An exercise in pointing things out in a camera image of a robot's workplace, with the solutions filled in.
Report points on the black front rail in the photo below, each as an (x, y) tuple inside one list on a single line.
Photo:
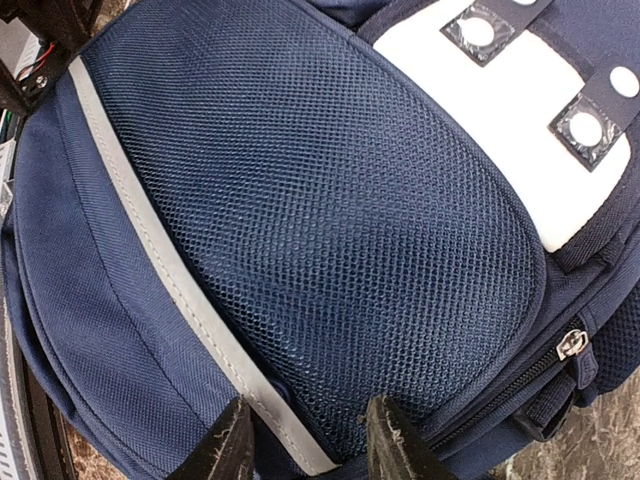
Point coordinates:
[(50, 446)]

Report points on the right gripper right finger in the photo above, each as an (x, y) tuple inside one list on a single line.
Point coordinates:
[(395, 449)]

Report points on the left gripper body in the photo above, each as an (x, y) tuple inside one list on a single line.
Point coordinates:
[(57, 29)]

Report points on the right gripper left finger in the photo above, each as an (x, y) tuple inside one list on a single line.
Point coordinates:
[(227, 451)]

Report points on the navy blue student backpack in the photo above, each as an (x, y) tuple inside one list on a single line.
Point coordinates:
[(309, 204)]

